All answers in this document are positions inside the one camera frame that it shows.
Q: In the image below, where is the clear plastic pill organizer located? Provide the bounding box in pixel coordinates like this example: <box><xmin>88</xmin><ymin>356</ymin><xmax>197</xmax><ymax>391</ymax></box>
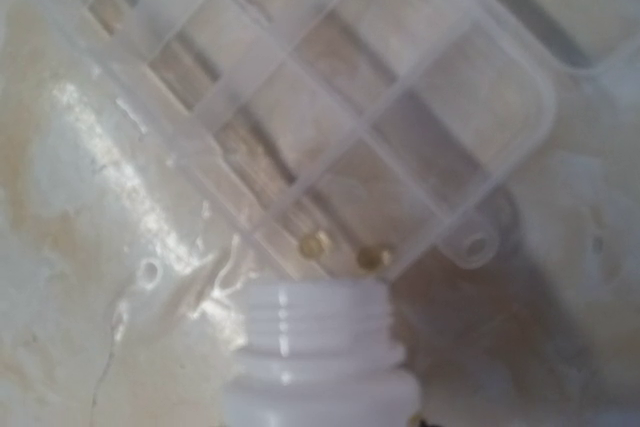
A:
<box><xmin>37</xmin><ymin>0</ymin><xmax>639</xmax><ymax>278</ymax></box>

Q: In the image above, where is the small white-capped pill bottle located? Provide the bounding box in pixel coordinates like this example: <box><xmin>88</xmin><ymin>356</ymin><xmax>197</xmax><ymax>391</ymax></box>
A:
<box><xmin>221</xmin><ymin>278</ymin><xmax>422</xmax><ymax>427</ymax></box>

